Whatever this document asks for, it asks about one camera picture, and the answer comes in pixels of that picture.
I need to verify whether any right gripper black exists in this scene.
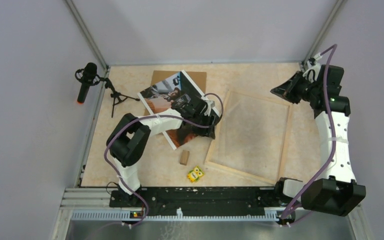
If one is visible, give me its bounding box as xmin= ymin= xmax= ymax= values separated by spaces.
xmin=270 ymin=70 xmax=320 ymax=104

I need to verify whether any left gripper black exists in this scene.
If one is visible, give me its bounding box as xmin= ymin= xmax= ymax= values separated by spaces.
xmin=191 ymin=112 xmax=217 ymax=140

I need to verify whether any light wooden picture frame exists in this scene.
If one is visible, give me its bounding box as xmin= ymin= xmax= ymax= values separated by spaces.
xmin=204 ymin=89 xmax=294 ymax=185

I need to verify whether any printed photo sheet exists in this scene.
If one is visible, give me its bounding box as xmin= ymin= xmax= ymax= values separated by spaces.
xmin=137 ymin=70 xmax=223 ymax=150

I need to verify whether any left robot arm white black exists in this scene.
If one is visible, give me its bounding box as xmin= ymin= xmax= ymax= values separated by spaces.
xmin=103 ymin=94 xmax=224 ymax=207

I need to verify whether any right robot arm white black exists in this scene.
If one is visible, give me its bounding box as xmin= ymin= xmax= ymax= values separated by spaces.
xmin=270 ymin=64 xmax=367 ymax=218

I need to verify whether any small wooden block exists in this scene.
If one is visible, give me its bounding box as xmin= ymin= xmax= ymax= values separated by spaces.
xmin=179 ymin=150 xmax=190 ymax=166

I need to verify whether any yellow owl toy block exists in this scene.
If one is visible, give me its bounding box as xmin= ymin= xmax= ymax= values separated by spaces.
xmin=187 ymin=165 xmax=205 ymax=183

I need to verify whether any brown cardboard backing board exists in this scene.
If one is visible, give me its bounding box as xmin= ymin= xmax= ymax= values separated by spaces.
xmin=144 ymin=70 xmax=208 ymax=137

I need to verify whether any black microphone on tripod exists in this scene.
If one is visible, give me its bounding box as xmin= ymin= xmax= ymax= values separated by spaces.
xmin=74 ymin=62 xmax=140 ymax=118

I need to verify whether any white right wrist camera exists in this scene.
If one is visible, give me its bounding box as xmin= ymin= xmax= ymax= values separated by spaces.
xmin=302 ymin=52 xmax=322 ymax=83

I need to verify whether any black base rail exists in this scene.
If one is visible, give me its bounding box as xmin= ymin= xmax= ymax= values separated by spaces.
xmin=109 ymin=186 xmax=292 ymax=217

